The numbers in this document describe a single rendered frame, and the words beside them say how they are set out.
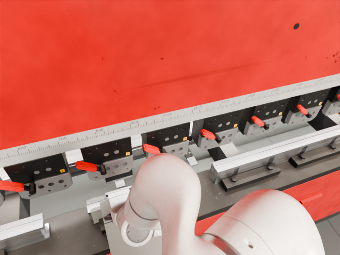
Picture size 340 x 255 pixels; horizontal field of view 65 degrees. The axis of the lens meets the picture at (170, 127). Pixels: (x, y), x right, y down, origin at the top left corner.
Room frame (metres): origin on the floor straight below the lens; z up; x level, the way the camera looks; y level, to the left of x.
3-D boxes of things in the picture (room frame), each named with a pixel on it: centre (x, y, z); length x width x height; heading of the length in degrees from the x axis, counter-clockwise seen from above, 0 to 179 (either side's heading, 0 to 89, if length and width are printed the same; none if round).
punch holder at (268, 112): (0.80, -0.35, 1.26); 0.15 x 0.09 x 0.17; 113
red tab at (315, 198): (0.83, -0.83, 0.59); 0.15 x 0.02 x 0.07; 113
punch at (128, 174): (0.57, 0.18, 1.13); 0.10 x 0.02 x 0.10; 113
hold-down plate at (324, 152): (0.92, -0.77, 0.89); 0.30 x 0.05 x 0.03; 113
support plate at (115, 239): (0.44, 0.12, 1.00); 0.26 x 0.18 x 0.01; 23
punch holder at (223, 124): (0.72, -0.17, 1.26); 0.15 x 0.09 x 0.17; 113
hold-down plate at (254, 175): (0.76, -0.40, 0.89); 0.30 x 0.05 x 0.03; 113
